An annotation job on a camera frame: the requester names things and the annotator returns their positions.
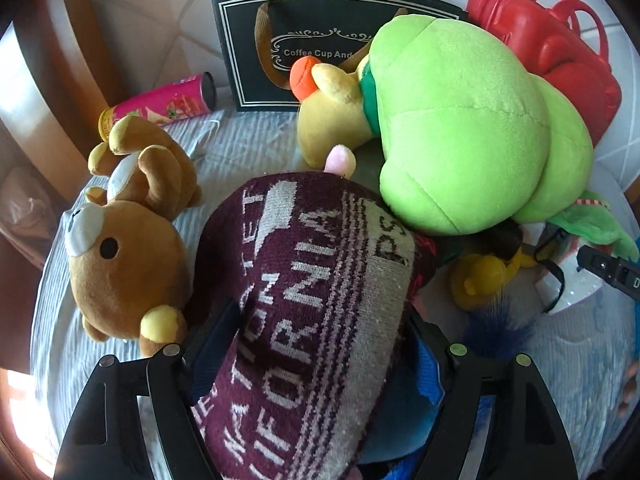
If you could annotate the wooden bed frame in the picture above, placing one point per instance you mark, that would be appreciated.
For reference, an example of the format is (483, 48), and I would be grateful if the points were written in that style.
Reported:
(45, 70)

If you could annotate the small yellow plush toy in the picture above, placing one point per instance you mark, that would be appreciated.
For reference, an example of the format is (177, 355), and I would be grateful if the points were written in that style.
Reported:
(481, 280)

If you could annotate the person's right hand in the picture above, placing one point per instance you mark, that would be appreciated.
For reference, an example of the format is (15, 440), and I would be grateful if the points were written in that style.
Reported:
(629, 396)

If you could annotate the brown teddy bear plush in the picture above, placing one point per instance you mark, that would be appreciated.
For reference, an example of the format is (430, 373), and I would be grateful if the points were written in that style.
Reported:
(125, 255)

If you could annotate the green fabric piece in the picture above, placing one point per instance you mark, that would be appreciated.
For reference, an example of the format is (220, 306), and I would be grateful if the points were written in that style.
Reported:
(595, 220)

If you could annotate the white cup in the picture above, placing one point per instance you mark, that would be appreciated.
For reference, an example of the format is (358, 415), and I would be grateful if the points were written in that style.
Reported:
(570, 285)

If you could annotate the maroon knitted lettered cloth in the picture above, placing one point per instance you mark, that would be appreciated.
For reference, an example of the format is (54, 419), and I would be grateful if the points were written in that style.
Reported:
(305, 310)

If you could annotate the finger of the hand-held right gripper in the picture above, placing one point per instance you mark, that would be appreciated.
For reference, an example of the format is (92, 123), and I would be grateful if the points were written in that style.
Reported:
(612, 269)

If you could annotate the blue furry toy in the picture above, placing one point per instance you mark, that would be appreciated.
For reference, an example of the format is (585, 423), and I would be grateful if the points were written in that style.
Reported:
(495, 327)

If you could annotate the black paper gift bag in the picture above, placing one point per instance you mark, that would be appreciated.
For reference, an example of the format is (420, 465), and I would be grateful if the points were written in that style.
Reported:
(250, 55)

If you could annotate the pink plush piece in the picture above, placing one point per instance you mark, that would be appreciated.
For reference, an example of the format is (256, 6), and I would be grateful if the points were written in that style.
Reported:
(341, 160)

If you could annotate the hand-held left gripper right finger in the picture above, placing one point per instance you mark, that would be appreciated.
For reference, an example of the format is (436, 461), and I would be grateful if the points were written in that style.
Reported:
(451, 376)

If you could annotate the pink snack can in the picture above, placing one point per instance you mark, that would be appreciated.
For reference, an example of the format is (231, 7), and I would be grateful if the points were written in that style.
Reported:
(160, 105)

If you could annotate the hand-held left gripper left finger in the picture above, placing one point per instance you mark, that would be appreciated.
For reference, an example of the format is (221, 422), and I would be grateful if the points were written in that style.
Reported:
(216, 346)

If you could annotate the red plastic carry case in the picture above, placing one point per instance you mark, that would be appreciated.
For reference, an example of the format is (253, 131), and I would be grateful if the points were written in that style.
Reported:
(555, 45)

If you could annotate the green and yellow plush toy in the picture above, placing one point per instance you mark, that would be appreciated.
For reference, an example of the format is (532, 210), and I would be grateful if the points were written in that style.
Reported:
(460, 125)

